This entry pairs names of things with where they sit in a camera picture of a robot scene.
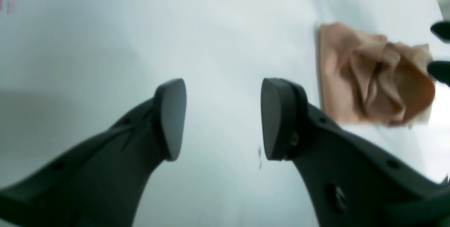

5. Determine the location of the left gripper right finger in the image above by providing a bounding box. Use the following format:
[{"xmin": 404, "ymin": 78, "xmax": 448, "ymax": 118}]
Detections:
[{"xmin": 261, "ymin": 78, "xmax": 450, "ymax": 227}]

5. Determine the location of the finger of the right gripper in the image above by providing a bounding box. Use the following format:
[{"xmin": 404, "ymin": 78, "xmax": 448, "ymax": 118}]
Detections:
[
  {"xmin": 427, "ymin": 61, "xmax": 450, "ymax": 87},
  {"xmin": 430, "ymin": 20, "xmax": 450, "ymax": 44}
]

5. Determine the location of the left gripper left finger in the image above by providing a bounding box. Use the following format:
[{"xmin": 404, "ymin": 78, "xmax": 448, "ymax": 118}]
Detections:
[{"xmin": 0, "ymin": 79, "xmax": 187, "ymax": 227}]

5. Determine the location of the peach T-shirt with emoji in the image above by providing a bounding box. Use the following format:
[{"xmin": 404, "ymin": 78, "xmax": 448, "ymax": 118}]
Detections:
[{"xmin": 317, "ymin": 22, "xmax": 436, "ymax": 127}]

